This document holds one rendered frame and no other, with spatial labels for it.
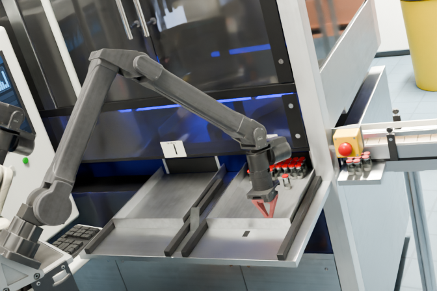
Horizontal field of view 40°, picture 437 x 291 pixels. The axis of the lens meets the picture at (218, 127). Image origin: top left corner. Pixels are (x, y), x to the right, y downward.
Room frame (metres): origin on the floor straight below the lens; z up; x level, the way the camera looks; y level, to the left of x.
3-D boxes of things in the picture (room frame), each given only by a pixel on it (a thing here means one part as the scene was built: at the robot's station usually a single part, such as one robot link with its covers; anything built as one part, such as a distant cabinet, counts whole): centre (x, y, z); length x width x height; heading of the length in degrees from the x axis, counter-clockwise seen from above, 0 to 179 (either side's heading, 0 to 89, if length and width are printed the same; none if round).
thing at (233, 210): (1.62, -0.09, 0.90); 0.34 x 0.26 x 0.04; 151
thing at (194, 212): (1.52, 0.17, 0.91); 0.14 x 0.03 x 0.06; 150
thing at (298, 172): (1.72, -0.14, 0.91); 0.18 x 0.02 x 0.05; 61
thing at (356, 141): (1.61, -0.36, 1.00); 0.08 x 0.07 x 0.07; 151
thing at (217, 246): (1.64, 0.10, 0.87); 0.70 x 0.48 x 0.02; 61
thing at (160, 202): (1.79, 0.21, 0.90); 0.34 x 0.26 x 0.04; 151
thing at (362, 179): (1.63, -0.40, 0.87); 0.14 x 0.13 x 0.02; 151
